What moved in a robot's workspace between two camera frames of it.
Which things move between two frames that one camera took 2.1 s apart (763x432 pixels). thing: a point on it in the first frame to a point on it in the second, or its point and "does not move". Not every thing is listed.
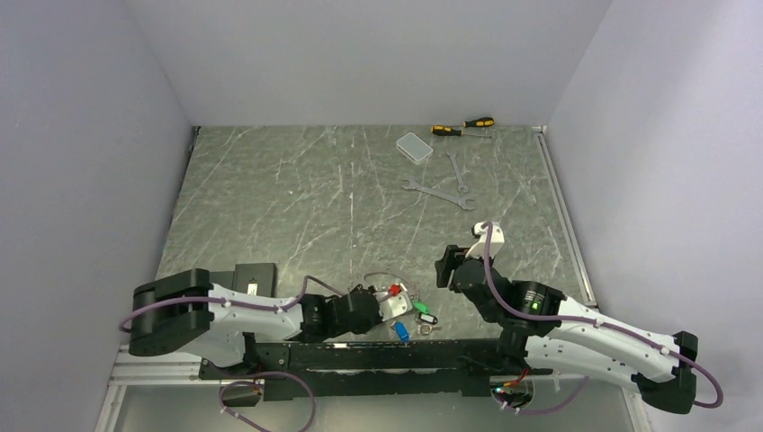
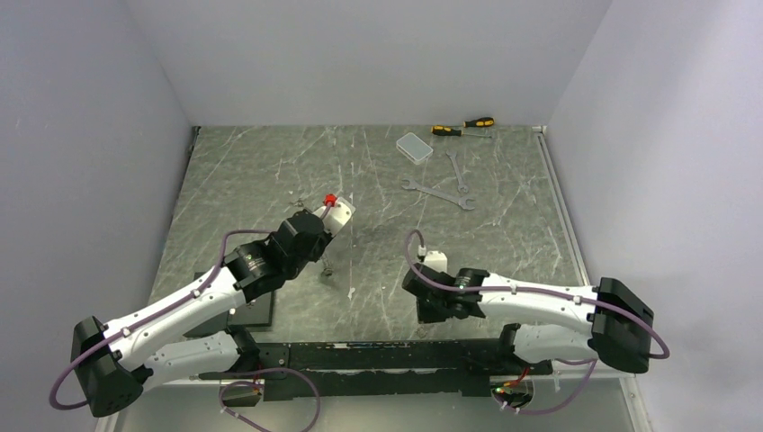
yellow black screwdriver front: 449,131 does not move
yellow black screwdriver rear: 480,121 does not move
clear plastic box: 414,148 does not move
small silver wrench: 462,187 does not move
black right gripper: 453,256 to 426,316
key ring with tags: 381,279 to 327,269
